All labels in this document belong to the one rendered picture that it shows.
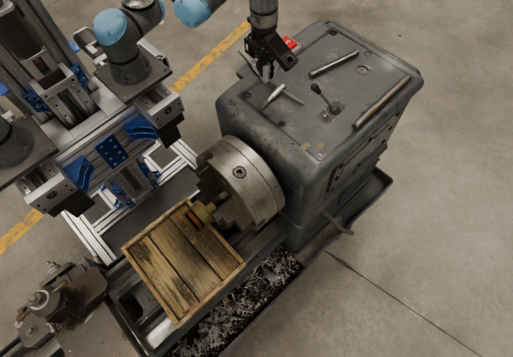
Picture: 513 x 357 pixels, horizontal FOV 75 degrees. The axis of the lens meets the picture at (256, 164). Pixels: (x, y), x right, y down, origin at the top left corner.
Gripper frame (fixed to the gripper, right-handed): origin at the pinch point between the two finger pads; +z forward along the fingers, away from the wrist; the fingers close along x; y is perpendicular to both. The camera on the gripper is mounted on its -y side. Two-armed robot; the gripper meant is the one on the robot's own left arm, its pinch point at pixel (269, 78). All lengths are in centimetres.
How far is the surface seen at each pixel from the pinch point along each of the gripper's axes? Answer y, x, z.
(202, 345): -34, 71, 75
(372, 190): -38, -35, 76
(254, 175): -19.1, 24.7, 7.7
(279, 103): -6.9, 2.3, 4.1
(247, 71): 10.9, 0.1, 4.1
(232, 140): -5.3, 21.4, 7.3
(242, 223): -23.9, 35.0, 19.5
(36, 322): 4, 103, 39
